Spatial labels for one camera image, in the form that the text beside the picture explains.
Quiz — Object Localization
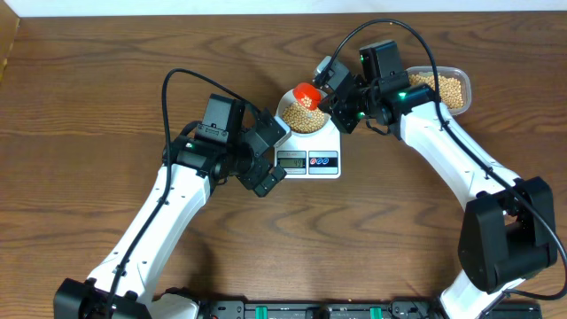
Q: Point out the red measuring scoop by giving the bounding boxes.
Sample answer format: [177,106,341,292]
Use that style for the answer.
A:
[292,82,322,111]

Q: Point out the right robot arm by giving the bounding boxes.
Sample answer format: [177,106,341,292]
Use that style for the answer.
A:
[314,41,566,318]

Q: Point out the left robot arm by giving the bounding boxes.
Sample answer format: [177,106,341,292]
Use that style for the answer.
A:
[53,94,291,318]

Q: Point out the soybeans in bowl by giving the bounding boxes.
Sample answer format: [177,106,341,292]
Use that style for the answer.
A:
[281,97,326,134]

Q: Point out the grey bowl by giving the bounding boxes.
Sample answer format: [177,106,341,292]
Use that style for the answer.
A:
[276,89,333,136]

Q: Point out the white digital kitchen scale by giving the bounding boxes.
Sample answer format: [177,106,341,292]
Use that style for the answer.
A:
[275,122,341,179]

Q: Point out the clear plastic container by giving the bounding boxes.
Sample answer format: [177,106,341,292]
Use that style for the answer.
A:
[407,66,472,116]

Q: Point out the black mounting rail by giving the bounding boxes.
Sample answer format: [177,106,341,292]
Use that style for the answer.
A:
[194,300,542,319]

